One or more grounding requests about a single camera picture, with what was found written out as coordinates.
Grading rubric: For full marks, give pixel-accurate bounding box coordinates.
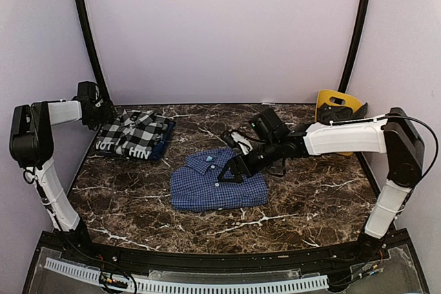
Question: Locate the black corner post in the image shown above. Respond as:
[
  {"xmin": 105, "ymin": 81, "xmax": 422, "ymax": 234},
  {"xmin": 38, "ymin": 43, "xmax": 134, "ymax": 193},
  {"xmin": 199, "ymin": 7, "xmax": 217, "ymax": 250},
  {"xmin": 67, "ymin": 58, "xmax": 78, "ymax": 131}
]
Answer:
[
  {"xmin": 74, "ymin": 0, "xmax": 112, "ymax": 103},
  {"xmin": 338, "ymin": 0, "xmax": 369, "ymax": 93}
]

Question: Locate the dark grey shirt in basket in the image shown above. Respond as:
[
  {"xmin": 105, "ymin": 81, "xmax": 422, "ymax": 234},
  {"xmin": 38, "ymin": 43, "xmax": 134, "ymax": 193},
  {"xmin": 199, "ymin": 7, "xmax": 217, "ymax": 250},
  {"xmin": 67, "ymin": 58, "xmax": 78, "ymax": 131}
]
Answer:
[{"xmin": 316, "ymin": 103, "xmax": 369, "ymax": 125}]

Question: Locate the left black corner post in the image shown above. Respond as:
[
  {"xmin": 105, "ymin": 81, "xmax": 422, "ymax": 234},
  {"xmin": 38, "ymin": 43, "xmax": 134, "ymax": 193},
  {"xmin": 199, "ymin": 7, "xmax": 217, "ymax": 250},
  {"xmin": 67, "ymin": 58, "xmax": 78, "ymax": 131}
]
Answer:
[{"xmin": 74, "ymin": 0, "xmax": 112, "ymax": 103}]

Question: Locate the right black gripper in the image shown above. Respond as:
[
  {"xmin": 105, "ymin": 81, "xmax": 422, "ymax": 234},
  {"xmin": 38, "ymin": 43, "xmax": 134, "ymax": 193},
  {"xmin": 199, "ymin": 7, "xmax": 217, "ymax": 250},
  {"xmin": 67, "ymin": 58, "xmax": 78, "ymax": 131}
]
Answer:
[{"xmin": 217, "ymin": 137, "xmax": 281, "ymax": 183}]

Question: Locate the right black corner post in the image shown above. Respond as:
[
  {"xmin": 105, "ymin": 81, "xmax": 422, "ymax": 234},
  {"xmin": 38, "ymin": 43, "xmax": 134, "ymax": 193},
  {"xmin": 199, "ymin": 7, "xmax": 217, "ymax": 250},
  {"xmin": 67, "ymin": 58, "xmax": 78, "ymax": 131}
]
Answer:
[{"xmin": 338, "ymin": 0, "xmax": 369, "ymax": 93}]

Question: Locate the white slotted cable duct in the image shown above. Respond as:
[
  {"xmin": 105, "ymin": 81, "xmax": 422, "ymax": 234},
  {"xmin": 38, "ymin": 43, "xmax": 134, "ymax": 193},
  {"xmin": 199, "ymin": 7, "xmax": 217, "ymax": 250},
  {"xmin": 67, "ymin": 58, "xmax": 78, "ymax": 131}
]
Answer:
[{"xmin": 44, "ymin": 258, "xmax": 329, "ymax": 293}]

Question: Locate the black front rail frame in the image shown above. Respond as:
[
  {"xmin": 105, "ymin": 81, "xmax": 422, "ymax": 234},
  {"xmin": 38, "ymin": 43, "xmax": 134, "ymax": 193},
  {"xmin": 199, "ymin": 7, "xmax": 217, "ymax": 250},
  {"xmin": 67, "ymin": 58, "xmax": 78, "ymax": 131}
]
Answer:
[{"xmin": 50, "ymin": 238, "xmax": 382, "ymax": 275}]

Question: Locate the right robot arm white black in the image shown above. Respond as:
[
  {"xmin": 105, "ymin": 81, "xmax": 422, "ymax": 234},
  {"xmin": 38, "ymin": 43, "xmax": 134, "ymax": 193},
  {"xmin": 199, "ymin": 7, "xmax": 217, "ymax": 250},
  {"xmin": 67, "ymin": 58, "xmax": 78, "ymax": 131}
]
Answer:
[{"xmin": 218, "ymin": 107, "xmax": 431, "ymax": 262}]

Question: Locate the yellow plastic basket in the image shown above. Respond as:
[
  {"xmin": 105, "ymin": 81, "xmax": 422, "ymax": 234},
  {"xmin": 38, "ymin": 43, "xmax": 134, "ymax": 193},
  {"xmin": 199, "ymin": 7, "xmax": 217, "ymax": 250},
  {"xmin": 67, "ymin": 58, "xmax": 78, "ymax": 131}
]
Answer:
[{"xmin": 315, "ymin": 89, "xmax": 367, "ymax": 157}]

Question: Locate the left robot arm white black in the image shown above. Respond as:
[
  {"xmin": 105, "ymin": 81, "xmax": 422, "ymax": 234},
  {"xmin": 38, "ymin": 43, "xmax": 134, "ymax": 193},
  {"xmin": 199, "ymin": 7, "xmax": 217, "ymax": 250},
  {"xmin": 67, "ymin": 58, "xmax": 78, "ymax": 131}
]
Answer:
[{"xmin": 9, "ymin": 81, "xmax": 116, "ymax": 233}]

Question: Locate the blue checked long sleeve shirt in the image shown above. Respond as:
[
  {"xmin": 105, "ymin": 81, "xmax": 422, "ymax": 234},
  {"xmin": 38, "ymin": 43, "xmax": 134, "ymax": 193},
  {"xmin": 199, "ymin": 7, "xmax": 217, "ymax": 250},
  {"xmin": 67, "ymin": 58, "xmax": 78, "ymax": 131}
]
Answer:
[{"xmin": 170, "ymin": 148, "xmax": 268, "ymax": 213}]

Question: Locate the black white plaid shirt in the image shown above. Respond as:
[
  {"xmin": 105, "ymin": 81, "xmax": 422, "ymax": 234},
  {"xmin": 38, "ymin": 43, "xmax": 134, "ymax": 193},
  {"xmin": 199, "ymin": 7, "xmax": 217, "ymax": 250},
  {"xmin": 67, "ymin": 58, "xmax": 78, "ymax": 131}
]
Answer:
[{"xmin": 94, "ymin": 110, "xmax": 174, "ymax": 160}]

